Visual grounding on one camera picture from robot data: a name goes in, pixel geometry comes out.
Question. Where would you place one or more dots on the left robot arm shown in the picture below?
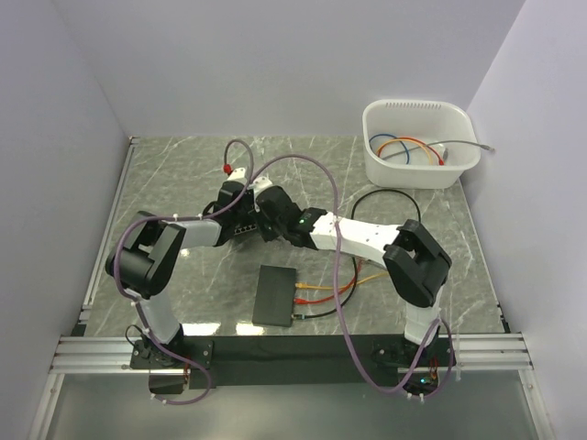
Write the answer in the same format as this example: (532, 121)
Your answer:
(148, 256)

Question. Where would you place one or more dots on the white plastic bin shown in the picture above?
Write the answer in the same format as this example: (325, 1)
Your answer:
(417, 144)

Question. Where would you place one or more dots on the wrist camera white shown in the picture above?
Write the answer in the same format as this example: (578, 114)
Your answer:
(260, 184)
(240, 175)

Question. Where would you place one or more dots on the black base beam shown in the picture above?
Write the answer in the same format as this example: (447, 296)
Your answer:
(300, 359)

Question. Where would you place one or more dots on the black network switch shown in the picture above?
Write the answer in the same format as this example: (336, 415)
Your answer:
(274, 299)
(243, 228)

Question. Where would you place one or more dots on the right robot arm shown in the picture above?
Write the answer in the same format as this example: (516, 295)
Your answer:
(417, 265)

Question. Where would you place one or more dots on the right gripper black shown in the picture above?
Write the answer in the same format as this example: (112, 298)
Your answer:
(259, 215)

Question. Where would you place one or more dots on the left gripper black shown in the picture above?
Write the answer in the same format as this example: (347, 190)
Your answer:
(249, 198)

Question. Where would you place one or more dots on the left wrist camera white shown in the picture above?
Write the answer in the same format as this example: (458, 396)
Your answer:
(240, 175)

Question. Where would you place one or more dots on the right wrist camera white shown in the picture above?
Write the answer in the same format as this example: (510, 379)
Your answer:
(260, 184)

